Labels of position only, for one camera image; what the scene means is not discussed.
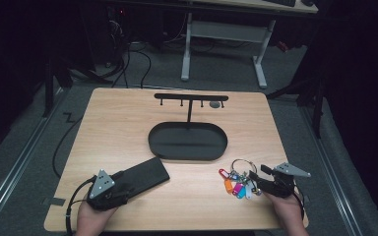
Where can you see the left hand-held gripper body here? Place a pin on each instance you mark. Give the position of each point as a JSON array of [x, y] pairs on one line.
[[101, 187]]

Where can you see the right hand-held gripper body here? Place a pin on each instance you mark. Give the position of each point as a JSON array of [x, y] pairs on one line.
[[283, 182]]

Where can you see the person's right hand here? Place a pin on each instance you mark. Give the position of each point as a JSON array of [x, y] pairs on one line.
[[287, 211]]

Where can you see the person's left hand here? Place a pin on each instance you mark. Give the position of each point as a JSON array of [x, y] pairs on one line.
[[92, 220]]

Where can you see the grey tape patch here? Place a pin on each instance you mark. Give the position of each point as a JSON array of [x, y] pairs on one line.
[[57, 202]]

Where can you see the black key holder with tray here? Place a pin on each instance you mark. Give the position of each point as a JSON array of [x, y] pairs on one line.
[[187, 141]]

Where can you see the black metal stand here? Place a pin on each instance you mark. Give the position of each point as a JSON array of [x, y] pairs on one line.
[[316, 108], [48, 91]]

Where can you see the grey round table grommet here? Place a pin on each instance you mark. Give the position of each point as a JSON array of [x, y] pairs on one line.
[[214, 104]]

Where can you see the white-legged wooden desk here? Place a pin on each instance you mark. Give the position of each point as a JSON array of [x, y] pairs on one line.
[[229, 32]]

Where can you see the dark computer tower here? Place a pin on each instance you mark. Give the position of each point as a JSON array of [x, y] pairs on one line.
[[111, 32]]

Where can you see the black computer mouse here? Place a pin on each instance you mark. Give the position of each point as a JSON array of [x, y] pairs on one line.
[[307, 2]]

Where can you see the metal floor rail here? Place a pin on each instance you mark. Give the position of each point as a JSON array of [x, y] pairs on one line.
[[19, 160], [334, 177]]

